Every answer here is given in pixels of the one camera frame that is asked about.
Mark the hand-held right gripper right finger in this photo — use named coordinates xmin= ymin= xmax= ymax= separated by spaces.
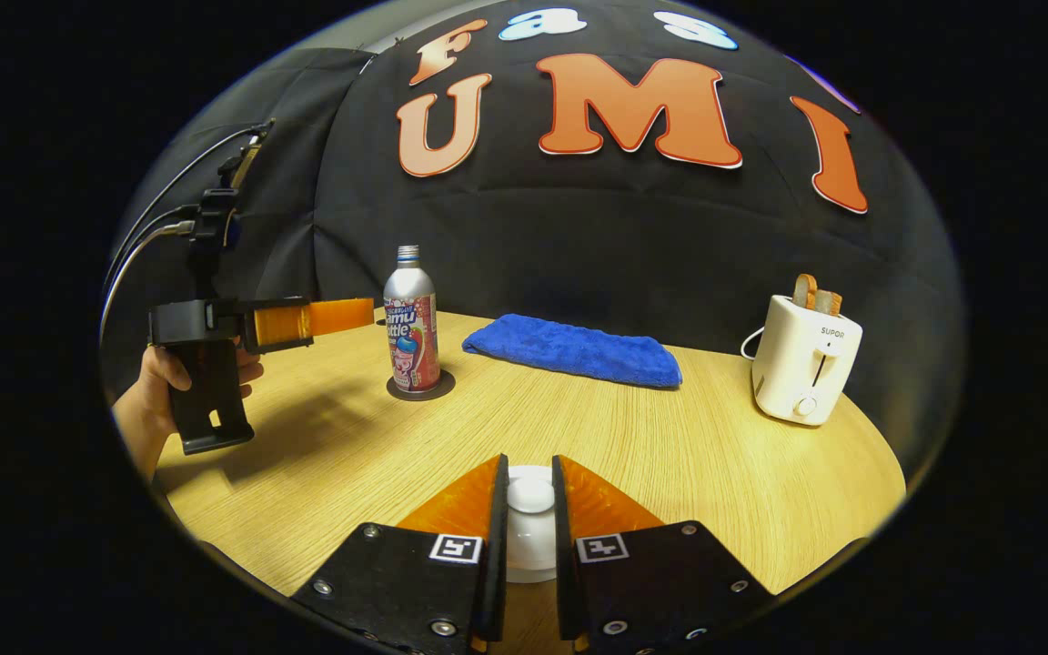
xmin=551 ymin=455 xmax=775 ymax=655

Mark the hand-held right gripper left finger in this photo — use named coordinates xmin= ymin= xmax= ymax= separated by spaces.
xmin=290 ymin=453 xmax=511 ymax=654

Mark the white teacup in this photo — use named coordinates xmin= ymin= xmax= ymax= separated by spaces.
xmin=506 ymin=465 xmax=559 ymax=584

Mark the silver water bottle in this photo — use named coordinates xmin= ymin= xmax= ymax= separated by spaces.
xmin=383 ymin=245 xmax=442 ymax=394

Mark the dark round coaster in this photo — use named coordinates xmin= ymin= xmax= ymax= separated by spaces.
xmin=386 ymin=368 xmax=457 ymax=402

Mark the blue towel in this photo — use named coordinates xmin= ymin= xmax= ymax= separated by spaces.
xmin=462 ymin=314 xmax=683 ymax=390

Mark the black backdrop cloth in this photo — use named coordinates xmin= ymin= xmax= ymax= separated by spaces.
xmin=101 ymin=0 xmax=966 ymax=474

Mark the white toaster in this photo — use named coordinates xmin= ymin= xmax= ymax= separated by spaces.
xmin=751 ymin=294 xmax=863 ymax=427

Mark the grey cable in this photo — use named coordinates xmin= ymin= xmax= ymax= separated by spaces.
xmin=99 ymin=218 xmax=199 ymax=347

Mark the black cable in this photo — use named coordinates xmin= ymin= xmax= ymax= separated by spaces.
xmin=124 ymin=120 xmax=275 ymax=265

